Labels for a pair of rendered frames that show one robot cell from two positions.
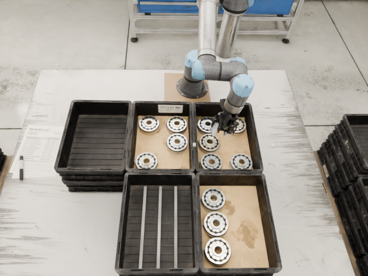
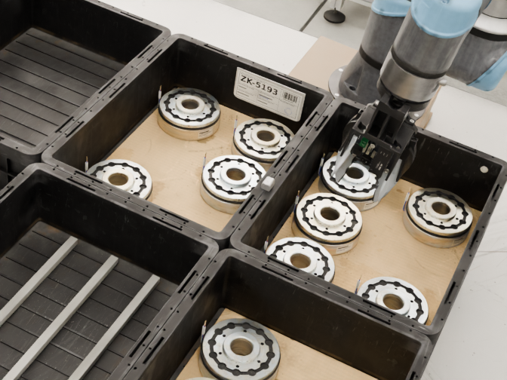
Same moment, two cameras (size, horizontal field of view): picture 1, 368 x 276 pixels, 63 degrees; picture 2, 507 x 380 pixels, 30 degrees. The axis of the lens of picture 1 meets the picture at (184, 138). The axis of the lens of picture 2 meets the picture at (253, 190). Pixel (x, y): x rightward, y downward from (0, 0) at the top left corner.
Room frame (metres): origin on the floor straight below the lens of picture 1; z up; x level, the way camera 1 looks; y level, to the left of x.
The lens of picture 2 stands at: (-0.18, -0.43, 1.83)
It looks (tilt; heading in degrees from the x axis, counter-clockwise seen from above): 42 degrees down; 24
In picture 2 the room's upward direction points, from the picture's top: 10 degrees clockwise
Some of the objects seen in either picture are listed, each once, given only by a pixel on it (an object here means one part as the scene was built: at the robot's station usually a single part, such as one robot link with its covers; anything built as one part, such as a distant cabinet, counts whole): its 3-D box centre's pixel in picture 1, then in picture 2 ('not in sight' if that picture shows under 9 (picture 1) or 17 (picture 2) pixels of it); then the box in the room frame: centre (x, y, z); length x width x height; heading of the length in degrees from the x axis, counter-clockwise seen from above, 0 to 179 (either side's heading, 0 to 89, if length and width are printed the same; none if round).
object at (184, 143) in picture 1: (177, 142); (235, 177); (0.81, 0.03, 0.86); 0.10 x 0.10 x 0.01
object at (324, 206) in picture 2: (210, 141); (329, 214); (0.82, -0.13, 0.86); 0.05 x 0.05 x 0.01
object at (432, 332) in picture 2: (225, 135); (379, 206); (0.83, -0.19, 0.92); 0.40 x 0.30 x 0.02; 5
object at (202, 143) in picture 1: (209, 142); (329, 217); (0.82, -0.13, 0.86); 0.10 x 0.10 x 0.01
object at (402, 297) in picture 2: (241, 161); (392, 302); (0.72, -0.28, 0.86); 0.05 x 0.05 x 0.01
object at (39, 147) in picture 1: (39, 149); not in sight; (0.80, 0.75, 0.70); 0.33 x 0.23 x 0.01; 6
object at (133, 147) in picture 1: (161, 141); (193, 154); (0.80, 0.11, 0.87); 0.40 x 0.30 x 0.11; 5
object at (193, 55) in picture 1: (196, 64); (407, 19); (1.26, -0.04, 0.96); 0.13 x 0.12 x 0.14; 93
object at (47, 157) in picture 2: (161, 134); (196, 130); (0.80, 0.11, 0.92); 0.40 x 0.30 x 0.02; 5
